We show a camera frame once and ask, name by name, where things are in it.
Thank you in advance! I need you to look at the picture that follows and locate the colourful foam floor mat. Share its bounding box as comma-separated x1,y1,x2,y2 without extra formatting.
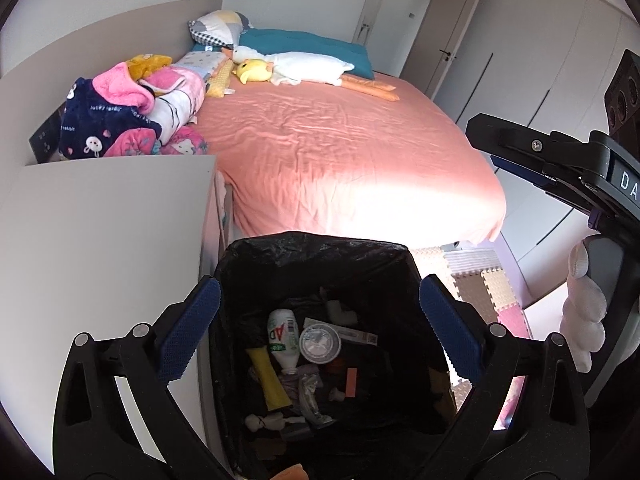
414,244,534,430

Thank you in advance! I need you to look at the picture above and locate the white tissue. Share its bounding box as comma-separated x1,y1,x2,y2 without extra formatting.
245,413,306,432

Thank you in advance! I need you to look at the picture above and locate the black tracker camera box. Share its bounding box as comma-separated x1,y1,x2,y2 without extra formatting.
604,49,640,158

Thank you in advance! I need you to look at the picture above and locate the black trash bin bag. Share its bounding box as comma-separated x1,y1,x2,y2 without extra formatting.
209,232,456,479

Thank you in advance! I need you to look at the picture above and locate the white bedroom door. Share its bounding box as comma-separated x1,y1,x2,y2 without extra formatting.
352,0,431,77

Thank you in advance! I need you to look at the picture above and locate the white rectangular carton box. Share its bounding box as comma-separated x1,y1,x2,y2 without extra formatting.
304,318,378,346

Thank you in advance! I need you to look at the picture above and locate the black wall socket panel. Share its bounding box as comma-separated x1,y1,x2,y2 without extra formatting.
28,104,65,164

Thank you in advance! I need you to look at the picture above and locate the navy pink fleece blanket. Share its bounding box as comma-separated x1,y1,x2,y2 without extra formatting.
58,62,162,160

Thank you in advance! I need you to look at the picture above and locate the pink white folded quilt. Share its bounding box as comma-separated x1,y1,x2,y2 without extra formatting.
139,65,205,145

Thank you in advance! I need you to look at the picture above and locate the yellow dotted long pillow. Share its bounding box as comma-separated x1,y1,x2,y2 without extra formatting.
206,60,234,99

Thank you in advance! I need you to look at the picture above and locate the yellow duck plush toy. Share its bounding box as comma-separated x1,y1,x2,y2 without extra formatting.
233,58,273,84

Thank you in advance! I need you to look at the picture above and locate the teal pillow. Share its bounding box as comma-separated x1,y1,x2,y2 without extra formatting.
192,27,377,82

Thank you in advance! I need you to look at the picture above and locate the gold foil baking cup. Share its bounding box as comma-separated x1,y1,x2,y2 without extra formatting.
299,324,342,365

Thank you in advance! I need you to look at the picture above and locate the checkered patchwork pillow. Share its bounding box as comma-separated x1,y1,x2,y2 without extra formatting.
188,10,253,48

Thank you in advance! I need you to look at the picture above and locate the grey green snack bag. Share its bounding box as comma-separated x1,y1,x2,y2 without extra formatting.
297,364,334,427

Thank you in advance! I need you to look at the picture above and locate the yellow snack wrapper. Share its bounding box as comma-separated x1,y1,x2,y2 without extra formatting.
246,347,292,412

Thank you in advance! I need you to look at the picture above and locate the white goose plush toy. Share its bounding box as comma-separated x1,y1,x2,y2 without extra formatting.
221,44,402,103

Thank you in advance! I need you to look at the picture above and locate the yellow plush garment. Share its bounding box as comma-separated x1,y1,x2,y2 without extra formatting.
126,54,172,81

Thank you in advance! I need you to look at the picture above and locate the bed with pink sheet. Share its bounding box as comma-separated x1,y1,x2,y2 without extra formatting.
196,79,506,248

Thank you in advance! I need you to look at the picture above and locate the white yogurt drink bottle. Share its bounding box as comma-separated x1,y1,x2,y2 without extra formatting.
267,309,300,375

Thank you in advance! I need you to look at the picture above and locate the pink hello kitty blanket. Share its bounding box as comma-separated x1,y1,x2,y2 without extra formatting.
104,126,208,157

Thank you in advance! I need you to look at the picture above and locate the white gloved right hand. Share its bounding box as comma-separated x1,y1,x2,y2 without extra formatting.
560,240,608,373

